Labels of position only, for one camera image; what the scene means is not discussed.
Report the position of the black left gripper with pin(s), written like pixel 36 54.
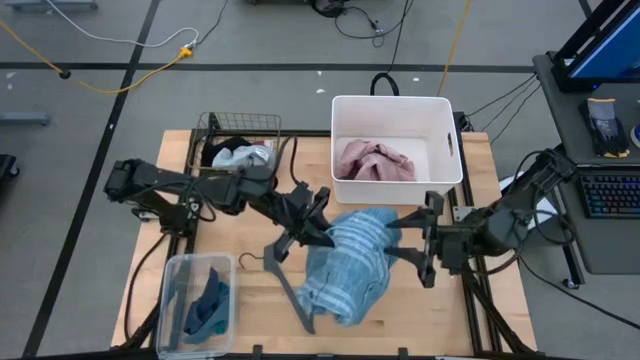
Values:
pixel 295 210

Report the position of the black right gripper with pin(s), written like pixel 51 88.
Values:
pixel 445 245

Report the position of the blue striped towel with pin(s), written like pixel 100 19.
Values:
pixel 350 270

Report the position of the grey clothes hanger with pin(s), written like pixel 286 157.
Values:
pixel 287 285

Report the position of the pink cloth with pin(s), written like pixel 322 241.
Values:
pixel 375 162

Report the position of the light grey cloth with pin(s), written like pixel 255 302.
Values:
pixel 240 157

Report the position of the black cloth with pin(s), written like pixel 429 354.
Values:
pixel 220 147

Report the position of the slate blue cloth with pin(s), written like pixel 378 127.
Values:
pixel 207 327

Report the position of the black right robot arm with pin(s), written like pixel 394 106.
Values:
pixel 505 230

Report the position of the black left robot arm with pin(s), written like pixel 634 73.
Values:
pixel 200 187

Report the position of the white plastic bin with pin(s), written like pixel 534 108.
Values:
pixel 395 192

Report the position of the clear plastic container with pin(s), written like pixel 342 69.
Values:
pixel 172 300

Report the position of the grey computer desk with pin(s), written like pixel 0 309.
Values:
pixel 610 250

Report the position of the black backlit keyboard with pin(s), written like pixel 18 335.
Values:
pixel 615 197

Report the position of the grey black work gloves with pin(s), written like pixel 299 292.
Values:
pixel 605 127

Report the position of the blue round object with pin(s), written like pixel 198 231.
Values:
pixel 636 136

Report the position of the computer monitor blue screen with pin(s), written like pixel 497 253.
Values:
pixel 615 55

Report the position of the grey furniture foot bar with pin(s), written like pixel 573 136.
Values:
pixel 25 119

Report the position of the black object on floor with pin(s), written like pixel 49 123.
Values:
pixel 7 167

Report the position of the black metal table frame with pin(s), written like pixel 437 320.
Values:
pixel 315 133

